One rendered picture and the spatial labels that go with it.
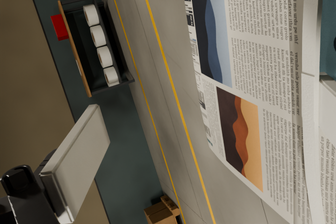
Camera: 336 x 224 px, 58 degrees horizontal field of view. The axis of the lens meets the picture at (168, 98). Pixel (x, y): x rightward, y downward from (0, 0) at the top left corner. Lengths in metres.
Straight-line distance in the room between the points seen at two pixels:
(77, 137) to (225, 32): 0.16
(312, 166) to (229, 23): 0.13
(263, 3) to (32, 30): 6.52
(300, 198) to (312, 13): 0.15
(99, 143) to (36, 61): 6.41
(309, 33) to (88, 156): 0.13
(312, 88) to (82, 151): 0.13
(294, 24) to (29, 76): 6.45
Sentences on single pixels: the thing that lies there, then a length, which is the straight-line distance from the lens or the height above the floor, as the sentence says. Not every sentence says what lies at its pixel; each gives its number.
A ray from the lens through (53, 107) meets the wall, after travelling 6.54.
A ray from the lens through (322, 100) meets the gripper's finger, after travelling 0.18.
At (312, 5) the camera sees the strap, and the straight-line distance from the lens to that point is 0.17.
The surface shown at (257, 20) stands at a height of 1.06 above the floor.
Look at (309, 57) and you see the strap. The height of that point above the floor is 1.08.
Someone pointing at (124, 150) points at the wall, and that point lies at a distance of 6.72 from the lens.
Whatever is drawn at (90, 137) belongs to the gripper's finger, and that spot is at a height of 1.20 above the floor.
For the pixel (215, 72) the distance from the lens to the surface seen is 0.30.
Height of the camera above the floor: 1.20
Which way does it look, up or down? 17 degrees down
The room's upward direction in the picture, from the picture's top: 109 degrees counter-clockwise
